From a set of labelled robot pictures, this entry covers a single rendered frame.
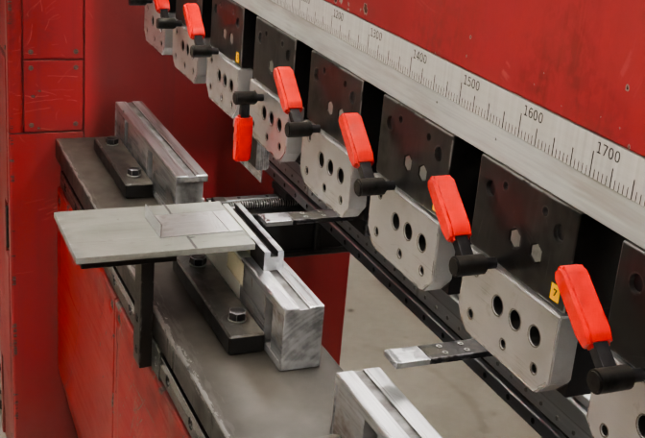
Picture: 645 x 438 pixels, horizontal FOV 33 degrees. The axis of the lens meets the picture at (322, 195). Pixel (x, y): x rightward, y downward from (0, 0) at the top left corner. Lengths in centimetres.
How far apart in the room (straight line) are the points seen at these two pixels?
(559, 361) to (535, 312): 4
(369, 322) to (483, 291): 270
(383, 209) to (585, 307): 39
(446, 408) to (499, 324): 228
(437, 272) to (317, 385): 48
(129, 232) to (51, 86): 87
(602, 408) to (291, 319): 71
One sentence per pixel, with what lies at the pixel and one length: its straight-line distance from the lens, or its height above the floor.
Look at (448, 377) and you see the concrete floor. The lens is 339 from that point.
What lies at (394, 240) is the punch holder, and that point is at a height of 120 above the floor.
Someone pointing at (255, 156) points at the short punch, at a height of 112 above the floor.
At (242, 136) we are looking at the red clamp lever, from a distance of 146.
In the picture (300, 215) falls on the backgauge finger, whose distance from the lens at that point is 171.
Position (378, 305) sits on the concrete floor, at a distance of 379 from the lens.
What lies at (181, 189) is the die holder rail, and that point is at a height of 94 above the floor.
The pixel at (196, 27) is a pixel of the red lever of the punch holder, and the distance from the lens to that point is 166.
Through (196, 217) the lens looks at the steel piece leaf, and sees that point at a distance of 169.
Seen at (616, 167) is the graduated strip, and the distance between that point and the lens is 81.
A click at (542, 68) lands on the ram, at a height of 143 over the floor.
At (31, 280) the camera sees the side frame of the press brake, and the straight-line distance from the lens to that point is 259.
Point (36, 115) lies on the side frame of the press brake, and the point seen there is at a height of 93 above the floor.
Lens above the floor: 162
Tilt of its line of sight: 20 degrees down
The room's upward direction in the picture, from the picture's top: 5 degrees clockwise
